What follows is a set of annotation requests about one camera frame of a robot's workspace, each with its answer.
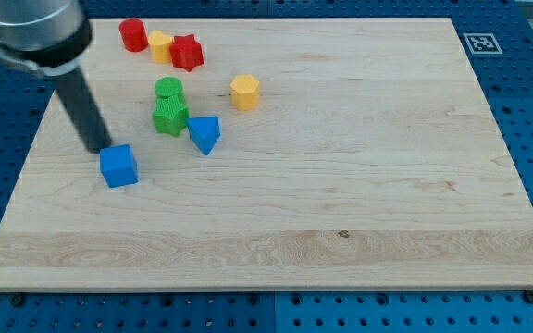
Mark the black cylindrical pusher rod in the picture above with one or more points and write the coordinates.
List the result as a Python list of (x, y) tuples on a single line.
[(75, 95)]

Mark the blue cube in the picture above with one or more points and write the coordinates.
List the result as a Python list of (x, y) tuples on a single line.
[(118, 166)]

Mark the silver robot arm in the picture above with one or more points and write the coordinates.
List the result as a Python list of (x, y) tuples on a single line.
[(46, 38)]

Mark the yellow hexagon block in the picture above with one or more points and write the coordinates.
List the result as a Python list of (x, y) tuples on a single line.
[(245, 92)]

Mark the red cylinder block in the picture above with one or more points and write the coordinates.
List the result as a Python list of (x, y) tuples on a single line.
[(133, 34)]

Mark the green cylinder block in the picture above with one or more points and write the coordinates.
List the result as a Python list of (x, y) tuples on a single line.
[(169, 87)]

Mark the yellow heart block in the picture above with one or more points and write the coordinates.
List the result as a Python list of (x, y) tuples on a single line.
[(159, 44)]

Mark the green star block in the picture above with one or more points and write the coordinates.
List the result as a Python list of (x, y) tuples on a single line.
[(170, 116)]

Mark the red star block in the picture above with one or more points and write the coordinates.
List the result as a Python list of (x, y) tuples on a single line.
[(186, 52)]

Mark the blue triangle block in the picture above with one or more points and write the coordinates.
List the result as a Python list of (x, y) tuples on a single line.
[(204, 132)]

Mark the wooden board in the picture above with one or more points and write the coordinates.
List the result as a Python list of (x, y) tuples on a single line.
[(372, 163)]

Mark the white fiducial marker tag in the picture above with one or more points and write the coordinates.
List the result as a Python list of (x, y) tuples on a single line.
[(482, 43)]

